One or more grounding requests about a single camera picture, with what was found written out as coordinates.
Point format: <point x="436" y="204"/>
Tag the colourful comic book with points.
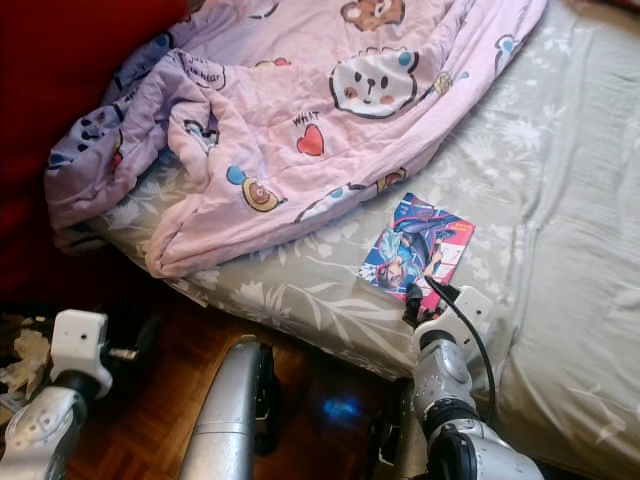
<point x="420" y="245"/>

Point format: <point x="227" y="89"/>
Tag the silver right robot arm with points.
<point x="450" y="385"/>

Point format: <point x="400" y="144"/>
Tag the white crumpled tissue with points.
<point x="32" y="365"/>

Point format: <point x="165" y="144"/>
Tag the silver left robot leg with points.
<point x="225" y="410"/>

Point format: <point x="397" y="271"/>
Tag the grey floral bed sheet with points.
<point x="550" y="220"/>

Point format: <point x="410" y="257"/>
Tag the pink cartoon print quilt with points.
<point x="360" y="115"/>

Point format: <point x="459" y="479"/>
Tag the red folded mattress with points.
<point x="50" y="110"/>

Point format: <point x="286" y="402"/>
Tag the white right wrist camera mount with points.
<point x="465" y="312"/>

